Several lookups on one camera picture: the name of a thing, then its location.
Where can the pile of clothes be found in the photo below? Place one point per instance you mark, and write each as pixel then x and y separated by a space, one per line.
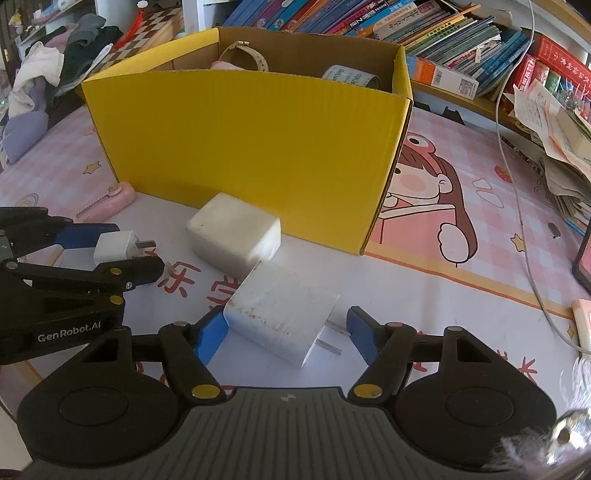
pixel 41 69

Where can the row of colourful books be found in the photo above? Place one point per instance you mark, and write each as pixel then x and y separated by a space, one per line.
pixel 360 18

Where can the pink utility knife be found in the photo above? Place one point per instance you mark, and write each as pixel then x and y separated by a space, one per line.
pixel 108 203

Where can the white charger with prongs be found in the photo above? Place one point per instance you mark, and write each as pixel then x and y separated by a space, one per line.
pixel 281 316

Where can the orange and white box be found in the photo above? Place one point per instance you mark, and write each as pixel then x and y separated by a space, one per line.
pixel 438 76

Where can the stack of papers and books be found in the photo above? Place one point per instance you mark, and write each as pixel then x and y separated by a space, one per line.
pixel 563 152

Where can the white bookshelf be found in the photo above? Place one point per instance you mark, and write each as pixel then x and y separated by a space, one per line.
pixel 461 105

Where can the small white charger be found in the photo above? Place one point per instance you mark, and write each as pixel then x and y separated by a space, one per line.
pixel 115 247

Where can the black smartphone on stand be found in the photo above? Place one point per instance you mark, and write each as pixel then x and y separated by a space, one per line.
pixel 584 263

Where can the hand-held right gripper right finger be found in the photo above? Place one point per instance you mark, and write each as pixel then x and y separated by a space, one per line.
pixel 362 332

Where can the white printed booklet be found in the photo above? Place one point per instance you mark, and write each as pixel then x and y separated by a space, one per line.
pixel 582 323

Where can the wooden chessboard box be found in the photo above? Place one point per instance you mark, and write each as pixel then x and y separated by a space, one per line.
pixel 157 32

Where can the beige watch band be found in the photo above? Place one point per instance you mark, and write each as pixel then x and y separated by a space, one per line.
pixel 251 54

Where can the large white power adapter block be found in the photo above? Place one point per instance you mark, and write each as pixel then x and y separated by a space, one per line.
pixel 233 235

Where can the yellow cardboard box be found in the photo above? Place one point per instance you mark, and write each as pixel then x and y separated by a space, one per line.
pixel 244 152

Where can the pink printed tablecloth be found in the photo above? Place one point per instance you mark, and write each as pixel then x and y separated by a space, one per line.
pixel 461 240

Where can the red tassel ornament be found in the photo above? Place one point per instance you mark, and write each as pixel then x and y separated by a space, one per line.
pixel 134 25

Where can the red box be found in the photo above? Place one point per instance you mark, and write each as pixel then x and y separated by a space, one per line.
pixel 554 60

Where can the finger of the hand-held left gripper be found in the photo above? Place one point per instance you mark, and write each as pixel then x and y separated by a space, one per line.
pixel 134 272
pixel 85 235

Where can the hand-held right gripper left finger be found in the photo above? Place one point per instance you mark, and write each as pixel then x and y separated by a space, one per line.
pixel 212 334

